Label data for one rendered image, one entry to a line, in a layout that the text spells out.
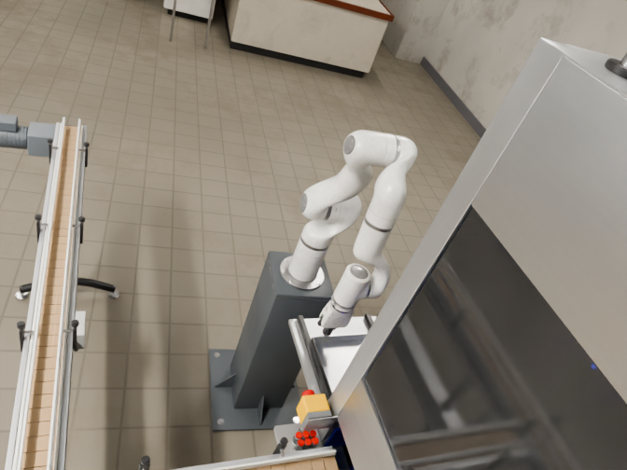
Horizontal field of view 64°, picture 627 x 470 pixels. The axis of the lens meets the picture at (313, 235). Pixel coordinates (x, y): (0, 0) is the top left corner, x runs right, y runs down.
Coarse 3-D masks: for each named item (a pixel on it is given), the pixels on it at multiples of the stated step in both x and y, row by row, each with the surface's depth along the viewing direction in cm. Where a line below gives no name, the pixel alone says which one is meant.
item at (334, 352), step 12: (324, 336) 178; (336, 336) 180; (348, 336) 182; (360, 336) 184; (324, 348) 178; (336, 348) 179; (348, 348) 181; (324, 360) 174; (336, 360) 175; (348, 360) 177; (324, 372) 166; (336, 372) 171; (336, 384) 168
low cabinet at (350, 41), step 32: (224, 0) 686; (256, 0) 560; (288, 0) 566; (320, 0) 569; (352, 0) 594; (256, 32) 583; (288, 32) 590; (320, 32) 597; (352, 32) 605; (320, 64) 628; (352, 64) 633
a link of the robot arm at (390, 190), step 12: (408, 144) 150; (396, 156) 149; (408, 156) 147; (396, 168) 142; (408, 168) 148; (384, 180) 141; (396, 180) 140; (384, 192) 140; (396, 192) 140; (372, 204) 145; (384, 204) 141; (396, 204) 141; (372, 216) 145; (384, 216) 143; (396, 216) 145; (384, 228) 146
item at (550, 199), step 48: (576, 48) 83; (576, 96) 75; (624, 96) 68; (528, 144) 83; (576, 144) 75; (624, 144) 68; (480, 192) 93; (528, 192) 83; (576, 192) 74; (624, 192) 68; (528, 240) 82; (576, 240) 74; (624, 240) 67; (576, 288) 74; (624, 288) 67; (576, 336) 74; (624, 336) 67; (624, 384) 67; (384, 432) 121
